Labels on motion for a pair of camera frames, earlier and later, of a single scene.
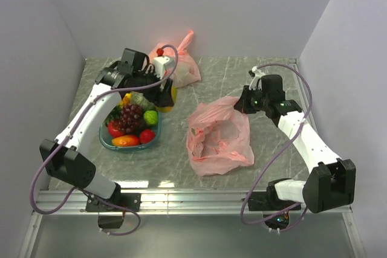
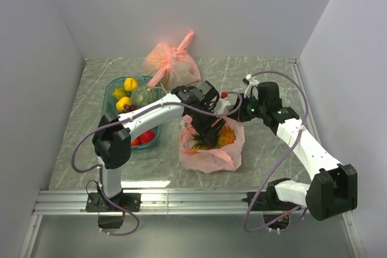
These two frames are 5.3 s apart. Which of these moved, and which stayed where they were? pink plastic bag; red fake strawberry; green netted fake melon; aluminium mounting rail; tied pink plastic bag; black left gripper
Moved: black left gripper; pink plastic bag
Stayed: green netted fake melon; red fake strawberry; aluminium mounting rail; tied pink plastic bag
